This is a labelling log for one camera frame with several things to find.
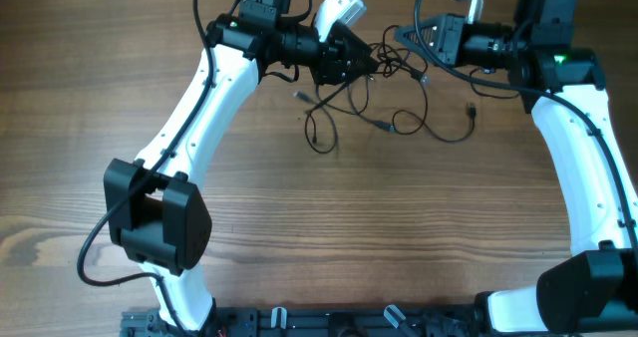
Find black usb cables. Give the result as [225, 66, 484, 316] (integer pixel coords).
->
[291, 23, 479, 156]

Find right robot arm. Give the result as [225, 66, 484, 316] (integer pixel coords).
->
[395, 0, 637, 336]

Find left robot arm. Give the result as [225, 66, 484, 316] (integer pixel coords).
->
[104, 0, 377, 336]

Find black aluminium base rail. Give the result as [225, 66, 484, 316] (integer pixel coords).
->
[120, 305, 487, 337]

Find left camera cable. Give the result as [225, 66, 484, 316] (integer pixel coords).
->
[75, 0, 216, 336]

